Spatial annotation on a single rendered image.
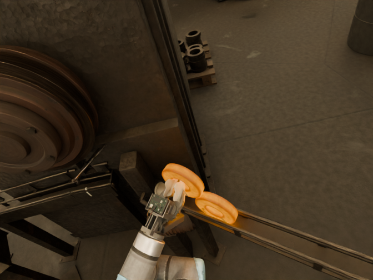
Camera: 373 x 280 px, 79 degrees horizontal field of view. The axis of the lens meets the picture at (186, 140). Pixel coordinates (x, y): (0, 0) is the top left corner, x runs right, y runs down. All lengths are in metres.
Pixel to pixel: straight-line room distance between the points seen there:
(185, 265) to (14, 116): 0.66
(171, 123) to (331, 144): 1.37
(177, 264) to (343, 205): 1.19
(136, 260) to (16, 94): 0.56
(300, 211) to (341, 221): 0.22
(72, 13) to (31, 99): 0.27
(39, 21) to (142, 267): 0.76
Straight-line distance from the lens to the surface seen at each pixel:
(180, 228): 1.11
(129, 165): 0.97
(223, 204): 0.79
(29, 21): 0.86
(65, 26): 0.83
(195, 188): 0.77
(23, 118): 0.76
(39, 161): 0.89
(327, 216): 1.68
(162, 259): 0.86
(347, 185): 1.83
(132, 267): 0.76
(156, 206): 0.73
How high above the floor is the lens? 1.49
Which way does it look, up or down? 46 degrees down
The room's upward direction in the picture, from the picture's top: 19 degrees counter-clockwise
